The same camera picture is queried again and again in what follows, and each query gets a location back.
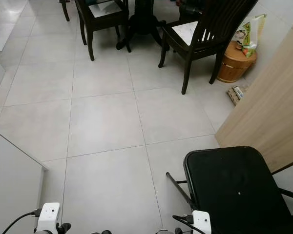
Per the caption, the white cabinet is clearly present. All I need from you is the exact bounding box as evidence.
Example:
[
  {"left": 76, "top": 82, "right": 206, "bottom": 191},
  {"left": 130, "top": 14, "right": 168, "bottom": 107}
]
[{"left": 0, "top": 128, "right": 48, "bottom": 234}]

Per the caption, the black folding chair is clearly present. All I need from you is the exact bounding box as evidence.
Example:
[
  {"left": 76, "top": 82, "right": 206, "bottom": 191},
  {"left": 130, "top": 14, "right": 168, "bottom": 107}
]
[{"left": 166, "top": 146, "right": 293, "bottom": 234}]

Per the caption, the cardboard egg carton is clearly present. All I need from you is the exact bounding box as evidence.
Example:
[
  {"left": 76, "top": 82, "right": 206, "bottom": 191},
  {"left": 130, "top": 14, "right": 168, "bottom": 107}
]
[{"left": 226, "top": 85, "right": 250, "bottom": 107}]

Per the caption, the dark wooden dining chair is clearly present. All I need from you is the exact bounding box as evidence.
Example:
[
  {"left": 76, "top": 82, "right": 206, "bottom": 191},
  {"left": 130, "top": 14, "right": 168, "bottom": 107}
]
[
  {"left": 60, "top": 0, "right": 72, "bottom": 22},
  {"left": 159, "top": 0, "right": 259, "bottom": 95},
  {"left": 74, "top": 0, "right": 131, "bottom": 61}
]

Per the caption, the orange wooden bucket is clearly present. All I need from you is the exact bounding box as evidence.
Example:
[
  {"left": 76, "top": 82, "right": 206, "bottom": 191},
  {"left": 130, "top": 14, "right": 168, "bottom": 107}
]
[{"left": 216, "top": 41, "right": 257, "bottom": 83}]

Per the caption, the yellow green plastic bag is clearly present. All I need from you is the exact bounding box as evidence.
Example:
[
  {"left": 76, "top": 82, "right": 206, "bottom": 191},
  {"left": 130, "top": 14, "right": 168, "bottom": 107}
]
[{"left": 236, "top": 14, "right": 267, "bottom": 58}]

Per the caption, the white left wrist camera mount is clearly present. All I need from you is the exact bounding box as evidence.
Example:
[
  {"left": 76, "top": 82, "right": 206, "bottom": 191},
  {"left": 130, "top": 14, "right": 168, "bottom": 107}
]
[{"left": 37, "top": 202, "right": 61, "bottom": 234}]

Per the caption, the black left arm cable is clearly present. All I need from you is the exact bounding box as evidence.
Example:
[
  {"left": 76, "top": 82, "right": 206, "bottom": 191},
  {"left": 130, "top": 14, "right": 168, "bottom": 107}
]
[{"left": 2, "top": 209, "right": 42, "bottom": 234}]

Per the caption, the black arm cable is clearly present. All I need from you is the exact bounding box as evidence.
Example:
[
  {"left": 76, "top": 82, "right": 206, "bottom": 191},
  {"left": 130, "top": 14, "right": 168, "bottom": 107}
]
[
  {"left": 2, "top": 209, "right": 42, "bottom": 234},
  {"left": 172, "top": 214, "right": 203, "bottom": 234}
]

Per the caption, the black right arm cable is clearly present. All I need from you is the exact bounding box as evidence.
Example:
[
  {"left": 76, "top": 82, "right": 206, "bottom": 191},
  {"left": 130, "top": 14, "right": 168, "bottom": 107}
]
[{"left": 172, "top": 214, "right": 203, "bottom": 234}]

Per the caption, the dark table pedestal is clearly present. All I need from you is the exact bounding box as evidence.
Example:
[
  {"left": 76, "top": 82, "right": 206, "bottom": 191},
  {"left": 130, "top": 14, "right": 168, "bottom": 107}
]
[{"left": 116, "top": 0, "right": 170, "bottom": 52}]

